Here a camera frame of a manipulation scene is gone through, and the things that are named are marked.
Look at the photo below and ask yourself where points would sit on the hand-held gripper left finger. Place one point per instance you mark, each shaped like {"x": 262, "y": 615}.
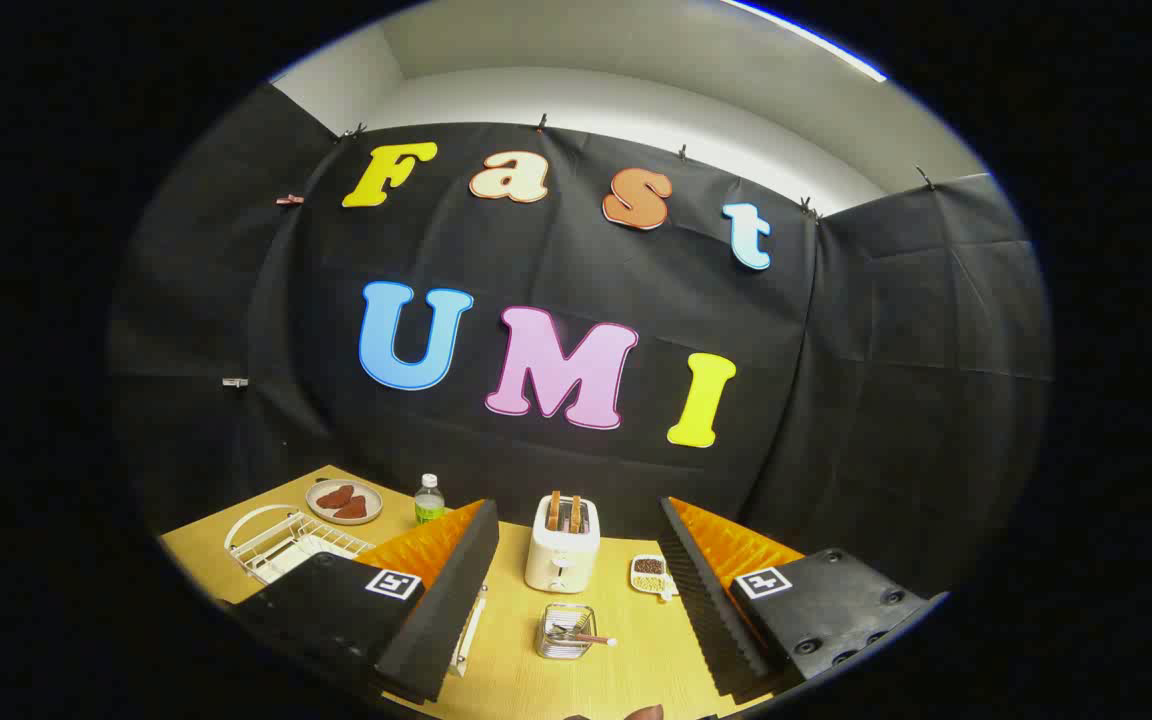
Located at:
{"x": 456, "y": 600}

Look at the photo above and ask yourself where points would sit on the white toaster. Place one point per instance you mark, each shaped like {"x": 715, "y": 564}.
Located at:
{"x": 561, "y": 560}

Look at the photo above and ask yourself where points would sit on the brown toast slice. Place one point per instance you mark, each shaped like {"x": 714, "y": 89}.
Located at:
{"x": 554, "y": 508}
{"x": 576, "y": 512}

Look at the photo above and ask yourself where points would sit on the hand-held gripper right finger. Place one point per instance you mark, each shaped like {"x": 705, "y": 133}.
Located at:
{"x": 706, "y": 610}

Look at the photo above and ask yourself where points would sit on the red meat slice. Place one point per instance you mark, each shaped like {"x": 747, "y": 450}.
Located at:
{"x": 334, "y": 496}
{"x": 352, "y": 509}

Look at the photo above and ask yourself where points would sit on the small grey plate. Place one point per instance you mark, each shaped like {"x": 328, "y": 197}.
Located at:
{"x": 314, "y": 500}

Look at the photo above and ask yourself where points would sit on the white divided grain tray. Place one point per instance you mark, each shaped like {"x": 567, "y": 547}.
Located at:
{"x": 648, "y": 570}

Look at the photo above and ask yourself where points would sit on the green label drink bottle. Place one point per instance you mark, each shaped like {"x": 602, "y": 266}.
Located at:
{"x": 428, "y": 505}

